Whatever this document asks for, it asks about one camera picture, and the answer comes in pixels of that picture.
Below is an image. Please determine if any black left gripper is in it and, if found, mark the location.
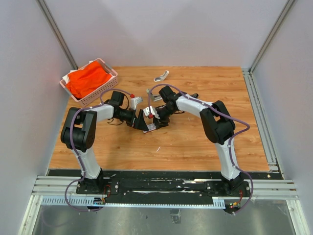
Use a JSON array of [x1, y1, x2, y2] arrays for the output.
[[116, 107, 149, 132]]

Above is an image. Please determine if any left aluminium frame post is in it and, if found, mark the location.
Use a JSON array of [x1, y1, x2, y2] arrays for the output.
[[36, 0, 78, 69]]

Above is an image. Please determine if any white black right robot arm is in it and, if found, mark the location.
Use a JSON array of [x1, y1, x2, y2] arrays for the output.
[[153, 86, 241, 196]]

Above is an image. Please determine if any aluminium frame post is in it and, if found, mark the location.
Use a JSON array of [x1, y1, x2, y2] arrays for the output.
[[248, 0, 297, 74], [36, 0, 78, 69]]

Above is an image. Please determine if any grey slotted cable duct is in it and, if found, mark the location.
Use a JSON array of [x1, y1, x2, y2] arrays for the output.
[[40, 195, 226, 209]]

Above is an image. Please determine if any orange cloth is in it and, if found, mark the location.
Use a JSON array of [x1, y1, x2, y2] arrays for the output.
[[63, 61, 112, 99]]

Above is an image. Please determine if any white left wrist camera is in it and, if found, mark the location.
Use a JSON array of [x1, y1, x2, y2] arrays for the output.
[[130, 96, 143, 110]]

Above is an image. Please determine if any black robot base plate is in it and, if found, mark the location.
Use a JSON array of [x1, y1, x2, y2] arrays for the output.
[[46, 168, 262, 204]]

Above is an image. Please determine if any right aluminium frame post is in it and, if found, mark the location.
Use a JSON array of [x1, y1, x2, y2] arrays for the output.
[[248, 0, 297, 74]]

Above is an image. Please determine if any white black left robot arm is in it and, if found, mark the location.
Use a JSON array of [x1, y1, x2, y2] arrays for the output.
[[61, 91, 148, 194]]

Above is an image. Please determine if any grey white stapler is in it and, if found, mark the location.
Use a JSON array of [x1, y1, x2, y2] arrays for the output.
[[146, 89, 162, 102]]

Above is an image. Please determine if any pink plastic basket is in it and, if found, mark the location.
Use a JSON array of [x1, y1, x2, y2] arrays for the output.
[[59, 58, 118, 107]]

